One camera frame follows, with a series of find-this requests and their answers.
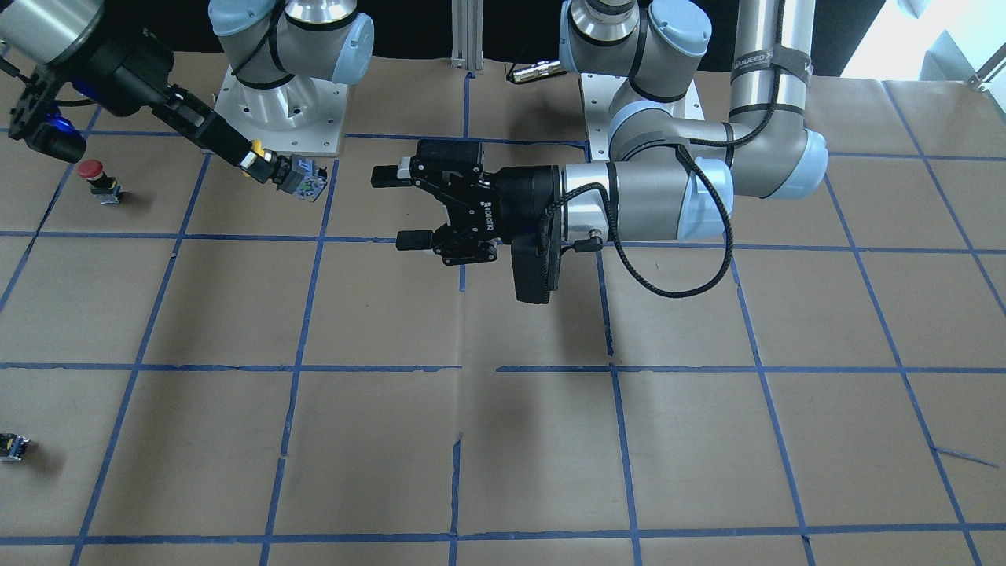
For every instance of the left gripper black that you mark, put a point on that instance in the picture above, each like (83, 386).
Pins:
(520, 196)

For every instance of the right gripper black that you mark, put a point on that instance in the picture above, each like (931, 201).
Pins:
(130, 72)

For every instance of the yellow push button switch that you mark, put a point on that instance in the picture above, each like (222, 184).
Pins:
(300, 176)

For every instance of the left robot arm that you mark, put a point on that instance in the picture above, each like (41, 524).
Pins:
(663, 177)

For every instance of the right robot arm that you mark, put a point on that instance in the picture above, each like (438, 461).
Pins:
(267, 43)

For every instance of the silver metal tool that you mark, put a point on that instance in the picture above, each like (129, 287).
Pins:
(534, 72)

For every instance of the brown paper table cover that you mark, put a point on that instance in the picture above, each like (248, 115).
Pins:
(216, 374)

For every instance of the small black contact block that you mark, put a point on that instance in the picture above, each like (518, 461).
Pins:
(13, 447)

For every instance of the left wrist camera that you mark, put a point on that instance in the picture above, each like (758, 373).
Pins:
(535, 265)

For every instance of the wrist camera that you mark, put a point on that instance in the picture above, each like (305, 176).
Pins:
(535, 265)
(37, 121)

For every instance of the red push button switch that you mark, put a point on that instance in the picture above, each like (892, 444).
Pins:
(103, 187)

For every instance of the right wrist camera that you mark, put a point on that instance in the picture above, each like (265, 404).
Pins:
(37, 121)

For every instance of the aluminium frame post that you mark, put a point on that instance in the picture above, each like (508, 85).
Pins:
(467, 35)

